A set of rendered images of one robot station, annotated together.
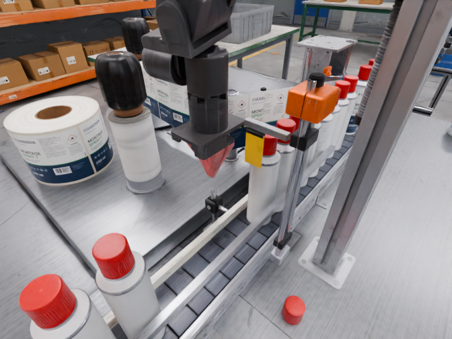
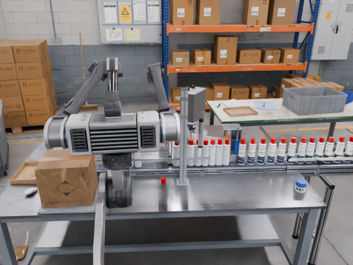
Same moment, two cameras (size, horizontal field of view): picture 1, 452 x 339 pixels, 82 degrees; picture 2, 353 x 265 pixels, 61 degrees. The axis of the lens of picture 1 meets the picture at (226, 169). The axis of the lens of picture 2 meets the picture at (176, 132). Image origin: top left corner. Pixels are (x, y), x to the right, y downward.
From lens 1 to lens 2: 1.90 m
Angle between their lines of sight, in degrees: 41
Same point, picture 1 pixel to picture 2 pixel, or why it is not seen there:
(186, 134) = not seen: hidden behind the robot
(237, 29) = (298, 105)
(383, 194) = (222, 182)
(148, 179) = (163, 146)
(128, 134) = not seen: hidden behind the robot
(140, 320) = (136, 156)
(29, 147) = not seen: hidden behind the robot
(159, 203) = (161, 153)
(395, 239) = (205, 188)
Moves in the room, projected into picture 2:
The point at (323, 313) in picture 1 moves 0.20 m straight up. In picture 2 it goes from (168, 185) to (168, 159)
